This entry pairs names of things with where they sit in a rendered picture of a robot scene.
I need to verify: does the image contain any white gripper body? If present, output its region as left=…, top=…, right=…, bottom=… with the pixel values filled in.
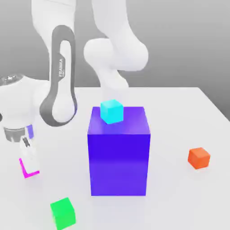
left=20, top=143, right=40, bottom=174

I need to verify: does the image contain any small cyan cube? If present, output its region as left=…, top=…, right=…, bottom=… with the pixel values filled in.
left=100, top=99, right=124, bottom=125

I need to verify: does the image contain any small magenta cube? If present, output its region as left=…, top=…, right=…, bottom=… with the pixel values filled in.
left=18, top=157, right=40, bottom=179

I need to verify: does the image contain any small green cube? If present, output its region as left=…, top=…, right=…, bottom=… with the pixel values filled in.
left=49, top=197, right=76, bottom=230

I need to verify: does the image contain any large blue box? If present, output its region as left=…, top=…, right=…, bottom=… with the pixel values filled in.
left=87, top=106, right=151, bottom=197

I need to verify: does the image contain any small orange cube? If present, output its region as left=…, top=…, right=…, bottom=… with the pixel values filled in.
left=187, top=147, right=211, bottom=170

